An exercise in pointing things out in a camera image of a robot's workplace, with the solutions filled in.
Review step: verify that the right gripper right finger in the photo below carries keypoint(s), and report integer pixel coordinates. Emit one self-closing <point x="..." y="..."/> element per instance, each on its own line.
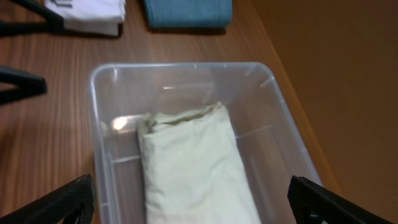
<point x="312" y="203"/>

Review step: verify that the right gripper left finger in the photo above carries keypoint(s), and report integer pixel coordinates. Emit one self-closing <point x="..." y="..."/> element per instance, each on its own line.
<point x="74" y="202"/>

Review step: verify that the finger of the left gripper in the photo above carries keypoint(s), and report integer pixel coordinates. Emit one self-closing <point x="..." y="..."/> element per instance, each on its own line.
<point x="53" y="22"/>
<point x="27" y="85"/>

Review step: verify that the beige cloth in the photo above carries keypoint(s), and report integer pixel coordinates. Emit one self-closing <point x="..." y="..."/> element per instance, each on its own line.
<point x="193" y="171"/>

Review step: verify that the folded white printed t-shirt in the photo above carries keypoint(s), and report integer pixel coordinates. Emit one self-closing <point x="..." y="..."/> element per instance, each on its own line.
<point x="90" y="16"/>

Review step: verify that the folded blue cloth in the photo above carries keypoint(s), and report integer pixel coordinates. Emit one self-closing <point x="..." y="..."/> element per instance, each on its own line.
<point x="189" y="13"/>

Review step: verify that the clear plastic storage bin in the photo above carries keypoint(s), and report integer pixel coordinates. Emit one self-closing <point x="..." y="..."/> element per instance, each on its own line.
<point x="269" y="142"/>

